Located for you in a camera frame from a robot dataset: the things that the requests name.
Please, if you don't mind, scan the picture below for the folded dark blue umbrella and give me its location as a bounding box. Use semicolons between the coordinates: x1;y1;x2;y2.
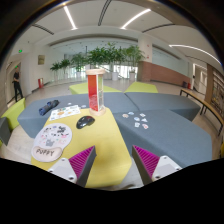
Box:
39;100;59;116

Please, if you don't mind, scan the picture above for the gripper magenta padded right finger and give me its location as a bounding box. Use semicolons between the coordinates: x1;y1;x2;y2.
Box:
132;145;181;185

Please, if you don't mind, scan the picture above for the gripper magenta padded left finger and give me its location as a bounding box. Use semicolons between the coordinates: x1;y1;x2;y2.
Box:
48;146;96;187

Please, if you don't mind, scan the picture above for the potted green plant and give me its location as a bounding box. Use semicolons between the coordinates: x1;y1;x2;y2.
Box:
123;45;145;81
50;53;87;80
87;42;125;81

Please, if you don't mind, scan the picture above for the green bench cushion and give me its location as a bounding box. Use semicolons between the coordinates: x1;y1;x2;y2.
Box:
69;82;117;95
125;82;158;93

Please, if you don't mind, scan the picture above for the green ottoman left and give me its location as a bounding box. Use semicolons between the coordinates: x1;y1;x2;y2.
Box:
2;99;26;130

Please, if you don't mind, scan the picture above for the red liquid hourglass tower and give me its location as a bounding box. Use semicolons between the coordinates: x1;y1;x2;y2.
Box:
86;69;106;116

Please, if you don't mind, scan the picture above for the green bench cushion far right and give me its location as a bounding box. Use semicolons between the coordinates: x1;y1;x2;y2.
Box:
125;82;158;93

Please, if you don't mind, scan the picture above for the black computer mouse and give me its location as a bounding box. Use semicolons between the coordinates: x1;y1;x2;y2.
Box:
76;116;95;129

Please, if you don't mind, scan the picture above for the person in black clothes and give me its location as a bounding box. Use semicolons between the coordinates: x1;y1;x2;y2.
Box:
13;67;24;102

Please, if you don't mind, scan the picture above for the illustrated sticker sheet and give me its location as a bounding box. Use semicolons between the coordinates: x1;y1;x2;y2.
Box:
49;105;80;121

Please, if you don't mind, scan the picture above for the wooden bench with railing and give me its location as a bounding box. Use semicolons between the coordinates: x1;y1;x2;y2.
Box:
180;88;224;134

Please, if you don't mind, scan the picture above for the round puppy mouse pad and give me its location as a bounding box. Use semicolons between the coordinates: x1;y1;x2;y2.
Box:
31;123;72;162

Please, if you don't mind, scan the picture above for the grey right bench section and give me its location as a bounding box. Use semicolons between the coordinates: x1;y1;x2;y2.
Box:
113;92;212;168

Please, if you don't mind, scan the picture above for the yellow bench cushion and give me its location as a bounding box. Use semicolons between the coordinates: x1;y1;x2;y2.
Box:
31;108;132;188

